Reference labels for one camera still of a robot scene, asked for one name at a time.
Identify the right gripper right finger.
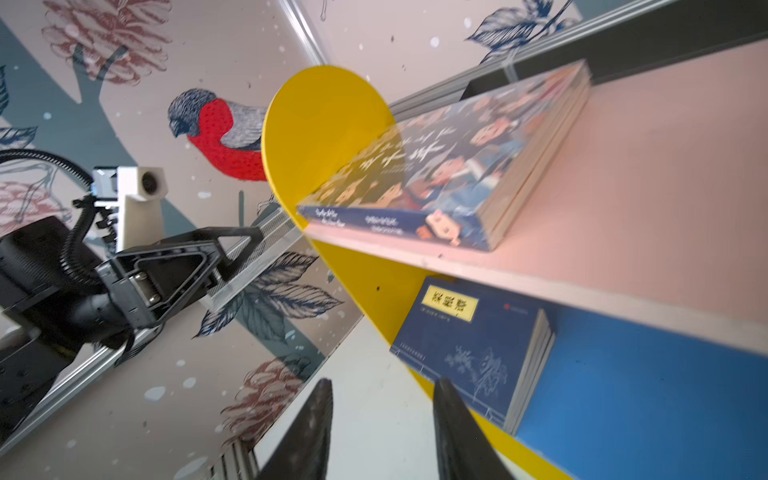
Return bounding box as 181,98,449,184
433,378,514,480

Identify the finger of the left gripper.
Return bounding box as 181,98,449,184
158,226,266,283
113,239,226,328

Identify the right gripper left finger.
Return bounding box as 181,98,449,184
257,378,333,480

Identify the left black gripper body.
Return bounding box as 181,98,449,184
95,239,223,331

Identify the blue book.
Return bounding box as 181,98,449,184
390,276,556,435

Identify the large illustrated colourful book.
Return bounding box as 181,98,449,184
298,60,592,251

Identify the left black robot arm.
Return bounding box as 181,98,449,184
1,216,264,440

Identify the yellow pink blue shelf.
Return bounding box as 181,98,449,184
261,38,768,480

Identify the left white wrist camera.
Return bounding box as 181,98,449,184
91,166,168,252

